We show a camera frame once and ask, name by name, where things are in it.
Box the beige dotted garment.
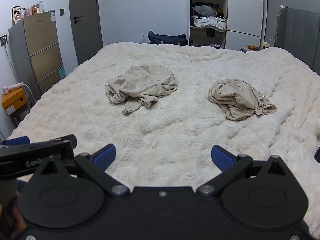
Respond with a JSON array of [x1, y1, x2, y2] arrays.
[[105, 64, 178, 115], [208, 79, 277, 121]]

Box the pile of clothes on shelf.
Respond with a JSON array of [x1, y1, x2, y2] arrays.
[[190, 2, 227, 33]]

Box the person's left hand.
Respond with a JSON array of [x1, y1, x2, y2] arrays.
[[1, 191, 27, 239]]

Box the orange box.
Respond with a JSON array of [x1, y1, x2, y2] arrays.
[[2, 88, 27, 115]]

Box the pink hair dryer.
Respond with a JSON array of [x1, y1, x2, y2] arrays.
[[3, 82, 24, 95]]

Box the cream fluffy bed blanket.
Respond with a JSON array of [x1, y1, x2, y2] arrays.
[[11, 42, 319, 238]]

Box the beige drawer cabinet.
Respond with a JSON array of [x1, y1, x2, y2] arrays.
[[8, 10, 66, 100]]

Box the dark blue bag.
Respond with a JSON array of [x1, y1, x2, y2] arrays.
[[148, 31, 188, 46]]

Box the clear plastic bottle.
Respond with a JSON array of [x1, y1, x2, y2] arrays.
[[38, 0, 44, 13]]

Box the grey padded headboard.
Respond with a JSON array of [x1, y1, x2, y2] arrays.
[[274, 7, 319, 74]]

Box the white wardrobe with shelves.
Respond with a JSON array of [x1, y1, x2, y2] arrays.
[[188, 0, 267, 50]]

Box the grey door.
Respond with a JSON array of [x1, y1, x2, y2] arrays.
[[69, 0, 103, 64]]

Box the wall power socket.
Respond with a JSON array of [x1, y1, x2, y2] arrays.
[[0, 35, 8, 47]]

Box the white charging cable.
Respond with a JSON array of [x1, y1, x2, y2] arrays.
[[265, 4, 287, 43]]

